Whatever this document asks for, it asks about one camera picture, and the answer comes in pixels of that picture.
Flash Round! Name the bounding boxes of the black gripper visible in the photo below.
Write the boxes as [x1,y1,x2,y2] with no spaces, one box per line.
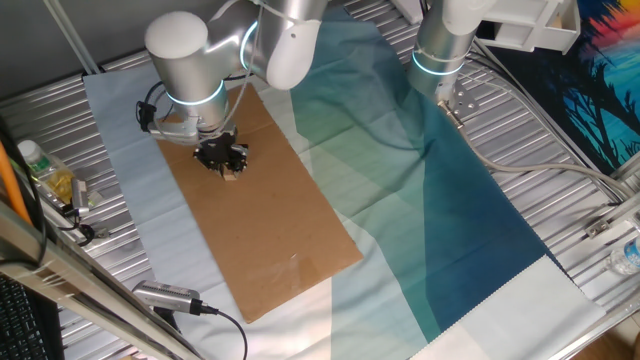
[193,128,250,179]

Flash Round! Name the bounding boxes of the brown cardboard sheet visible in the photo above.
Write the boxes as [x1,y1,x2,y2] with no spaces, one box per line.
[155,84,365,325]

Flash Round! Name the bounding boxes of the plastic bottle with yellow liquid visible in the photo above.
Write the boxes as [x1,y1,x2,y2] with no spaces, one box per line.
[17,139,77,206]

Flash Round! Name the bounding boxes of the thin aluminium pole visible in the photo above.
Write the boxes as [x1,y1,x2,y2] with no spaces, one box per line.
[42,0,102,76]

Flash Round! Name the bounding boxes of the blue green patterned tablecloth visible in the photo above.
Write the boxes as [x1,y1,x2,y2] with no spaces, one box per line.
[82,7,609,360]

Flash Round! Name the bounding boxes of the orange pole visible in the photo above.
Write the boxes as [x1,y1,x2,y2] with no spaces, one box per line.
[0,139,34,227]

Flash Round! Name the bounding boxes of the black keyboard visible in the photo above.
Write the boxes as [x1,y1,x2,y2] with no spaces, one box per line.
[0,274,52,360]

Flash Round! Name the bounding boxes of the white shelf unit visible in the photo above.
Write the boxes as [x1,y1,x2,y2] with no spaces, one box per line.
[389,0,582,55]

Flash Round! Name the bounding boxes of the colourful sunset poster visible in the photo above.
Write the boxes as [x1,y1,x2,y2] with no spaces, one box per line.
[487,0,640,176]

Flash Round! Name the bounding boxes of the clear water bottle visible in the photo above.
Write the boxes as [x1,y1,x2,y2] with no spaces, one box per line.
[603,236,640,277]

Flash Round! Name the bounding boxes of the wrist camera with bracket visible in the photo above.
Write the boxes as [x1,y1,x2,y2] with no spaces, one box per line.
[135,99,202,147]

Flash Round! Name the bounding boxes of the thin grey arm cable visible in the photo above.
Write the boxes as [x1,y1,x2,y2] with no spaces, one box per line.
[218,0,265,140]

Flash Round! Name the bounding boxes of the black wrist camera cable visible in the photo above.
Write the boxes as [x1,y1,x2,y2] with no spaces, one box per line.
[135,79,169,134]

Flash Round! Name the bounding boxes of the small silver ribbed camera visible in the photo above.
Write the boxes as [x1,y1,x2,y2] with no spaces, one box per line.
[69,175,93,217]

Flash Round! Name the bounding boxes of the silver camera on stand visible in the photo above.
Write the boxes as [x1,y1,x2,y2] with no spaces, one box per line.
[131,278,202,332]

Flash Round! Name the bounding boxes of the black stand camera cable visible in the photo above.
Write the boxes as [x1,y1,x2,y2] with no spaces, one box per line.
[192,299,250,360]

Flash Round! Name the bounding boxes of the aluminium frame beam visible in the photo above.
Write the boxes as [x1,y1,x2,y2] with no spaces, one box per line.
[0,199,206,360]

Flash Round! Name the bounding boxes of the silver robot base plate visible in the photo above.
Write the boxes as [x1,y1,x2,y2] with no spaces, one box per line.
[433,79,481,127]

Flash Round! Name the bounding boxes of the thick grey base cable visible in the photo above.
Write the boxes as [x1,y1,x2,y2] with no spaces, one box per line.
[438,99,634,199]

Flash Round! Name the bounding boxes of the aluminium profile rail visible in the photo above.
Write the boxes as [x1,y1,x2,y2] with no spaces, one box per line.
[583,164,640,241]

